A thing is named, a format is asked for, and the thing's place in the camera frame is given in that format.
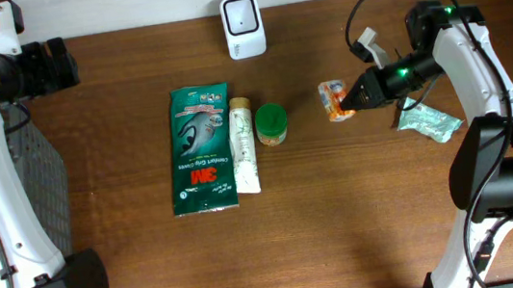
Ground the green 3M gloves packet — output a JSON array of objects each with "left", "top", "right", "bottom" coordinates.
[{"left": 169, "top": 83, "right": 239, "bottom": 217}]

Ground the right black cable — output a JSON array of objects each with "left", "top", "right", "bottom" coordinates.
[{"left": 340, "top": 0, "right": 513, "bottom": 288}]

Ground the green lid jar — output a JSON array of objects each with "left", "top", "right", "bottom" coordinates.
[{"left": 254, "top": 103, "right": 288, "bottom": 146}]

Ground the orange small box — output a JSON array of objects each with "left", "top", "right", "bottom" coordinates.
[{"left": 318, "top": 79, "right": 355, "bottom": 122}]

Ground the mint green wipes pack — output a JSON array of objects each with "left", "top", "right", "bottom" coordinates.
[{"left": 397, "top": 97, "right": 463, "bottom": 144}]

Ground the white barcode scanner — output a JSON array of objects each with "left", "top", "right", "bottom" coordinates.
[{"left": 218, "top": 0, "right": 267, "bottom": 61}]

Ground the white cream tube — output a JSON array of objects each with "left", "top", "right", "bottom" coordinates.
[{"left": 229, "top": 97, "right": 261, "bottom": 194}]

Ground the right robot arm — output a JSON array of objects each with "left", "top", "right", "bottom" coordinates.
[{"left": 341, "top": 0, "right": 513, "bottom": 288}]

